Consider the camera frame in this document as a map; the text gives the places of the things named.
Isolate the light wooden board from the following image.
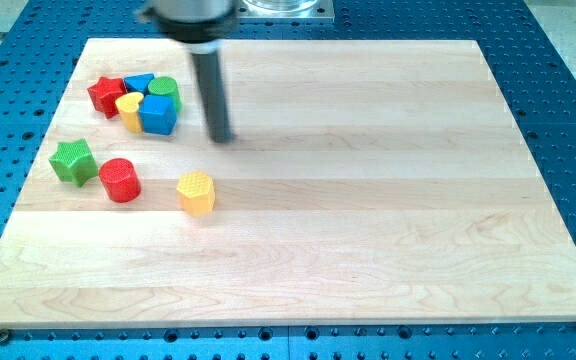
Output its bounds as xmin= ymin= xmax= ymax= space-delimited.
xmin=0 ymin=38 xmax=576 ymax=329

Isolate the green star block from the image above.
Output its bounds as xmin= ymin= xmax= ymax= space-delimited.
xmin=49 ymin=139 xmax=98 ymax=187

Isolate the red cylinder block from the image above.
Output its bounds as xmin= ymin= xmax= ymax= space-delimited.
xmin=99 ymin=158 xmax=141 ymax=203

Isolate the green cylinder block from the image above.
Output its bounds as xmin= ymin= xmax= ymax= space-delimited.
xmin=147 ymin=76 xmax=182 ymax=112

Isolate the yellow hexagon block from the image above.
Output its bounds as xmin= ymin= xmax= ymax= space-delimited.
xmin=176 ymin=171 xmax=216 ymax=216

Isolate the red star block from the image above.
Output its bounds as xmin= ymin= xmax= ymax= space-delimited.
xmin=87 ymin=77 xmax=127 ymax=119

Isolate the blue cube block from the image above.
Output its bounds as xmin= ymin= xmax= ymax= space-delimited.
xmin=139 ymin=95 xmax=177 ymax=135

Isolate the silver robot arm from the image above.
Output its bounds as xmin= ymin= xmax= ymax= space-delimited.
xmin=137 ymin=0 xmax=239 ymax=144

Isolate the yellow heart block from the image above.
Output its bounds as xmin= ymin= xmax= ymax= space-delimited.
xmin=115 ymin=92 xmax=144 ymax=133

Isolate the blue triangle block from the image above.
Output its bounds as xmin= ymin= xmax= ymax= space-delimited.
xmin=123 ymin=73 xmax=155 ymax=95

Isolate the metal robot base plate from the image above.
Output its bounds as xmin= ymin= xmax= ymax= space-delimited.
xmin=236 ymin=0 xmax=335 ymax=22

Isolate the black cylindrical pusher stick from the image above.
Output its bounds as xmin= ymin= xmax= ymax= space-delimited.
xmin=191 ymin=51 xmax=232 ymax=144

